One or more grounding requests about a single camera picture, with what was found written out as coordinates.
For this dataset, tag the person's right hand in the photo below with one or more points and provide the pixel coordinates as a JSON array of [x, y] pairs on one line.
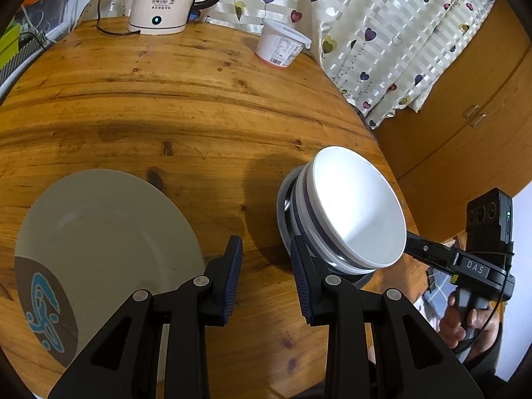
[[451, 328]]

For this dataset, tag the heart print curtain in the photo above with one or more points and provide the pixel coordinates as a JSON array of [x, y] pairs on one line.
[[374, 29]]

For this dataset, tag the white electric kettle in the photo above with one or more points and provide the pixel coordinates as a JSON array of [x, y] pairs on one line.
[[162, 4]]

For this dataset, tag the large white bowl blue band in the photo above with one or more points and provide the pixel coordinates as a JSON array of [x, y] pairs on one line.
[[296, 216]]

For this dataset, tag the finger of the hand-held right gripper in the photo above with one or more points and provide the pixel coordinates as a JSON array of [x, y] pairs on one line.
[[432, 253]]

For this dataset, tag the white plastic tub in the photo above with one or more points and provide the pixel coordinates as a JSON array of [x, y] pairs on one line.
[[278, 48]]

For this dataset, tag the olive green plate blue logo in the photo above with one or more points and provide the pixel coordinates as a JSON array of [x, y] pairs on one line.
[[104, 232]]

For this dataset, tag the grey chevron pattern box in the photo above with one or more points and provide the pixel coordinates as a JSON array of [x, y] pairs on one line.
[[25, 56]]

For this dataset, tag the green flat box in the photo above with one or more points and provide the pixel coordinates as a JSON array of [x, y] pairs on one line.
[[9, 45]]

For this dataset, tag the person's right forearm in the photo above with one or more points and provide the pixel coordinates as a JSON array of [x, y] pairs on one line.
[[494, 357]]

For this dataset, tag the small white bowl blue band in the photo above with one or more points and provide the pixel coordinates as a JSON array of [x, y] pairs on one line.
[[357, 208]]

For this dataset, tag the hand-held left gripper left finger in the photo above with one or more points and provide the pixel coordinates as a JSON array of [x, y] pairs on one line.
[[232, 282]]

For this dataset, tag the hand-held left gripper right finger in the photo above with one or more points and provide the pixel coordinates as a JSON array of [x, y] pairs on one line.
[[301, 278]]

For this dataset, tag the wooden cabinet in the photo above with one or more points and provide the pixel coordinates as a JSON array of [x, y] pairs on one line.
[[457, 166]]

